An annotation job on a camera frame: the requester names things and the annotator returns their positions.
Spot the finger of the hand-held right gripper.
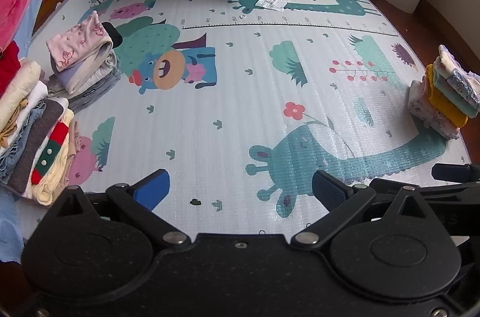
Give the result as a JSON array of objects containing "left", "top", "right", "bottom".
[
  {"left": 431, "top": 163, "right": 475, "bottom": 183},
  {"left": 369, "top": 178, "right": 480, "bottom": 198}
]

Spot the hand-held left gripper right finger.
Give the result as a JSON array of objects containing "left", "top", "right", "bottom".
[{"left": 290, "top": 170, "right": 427, "bottom": 250}]

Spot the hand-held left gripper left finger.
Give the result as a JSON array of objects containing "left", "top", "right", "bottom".
[{"left": 56, "top": 169, "right": 190, "bottom": 250}]

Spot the pile of mixed folded clothes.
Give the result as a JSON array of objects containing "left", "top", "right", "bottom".
[{"left": 0, "top": 40, "right": 80, "bottom": 207}]

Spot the pile of pastel folded clothes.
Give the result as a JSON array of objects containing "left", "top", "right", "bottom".
[{"left": 46, "top": 10, "right": 122, "bottom": 112}]

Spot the pale pink folded garment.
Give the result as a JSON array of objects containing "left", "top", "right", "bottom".
[{"left": 420, "top": 75, "right": 463, "bottom": 138}]

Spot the teal folded garment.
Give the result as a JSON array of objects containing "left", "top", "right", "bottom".
[{"left": 433, "top": 68, "right": 480, "bottom": 119}]

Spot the white grey floral folded garment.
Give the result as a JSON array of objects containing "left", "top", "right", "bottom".
[{"left": 439, "top": 44, "right": 480, "bottom": 106}]

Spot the printed animal play mat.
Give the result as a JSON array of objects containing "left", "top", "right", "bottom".
[{"left": 17, "top": 0, "right": 472, "bottom": 239}]

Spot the light blue cloth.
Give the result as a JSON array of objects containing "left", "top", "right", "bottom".
[{"left": 0, "top": 186, "right": 29, "bottom": 265}]

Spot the black rolled cloth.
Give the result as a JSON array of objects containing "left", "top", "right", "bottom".
[{"left": 100, "top": 21, "right": 124, "bottom": 49}]

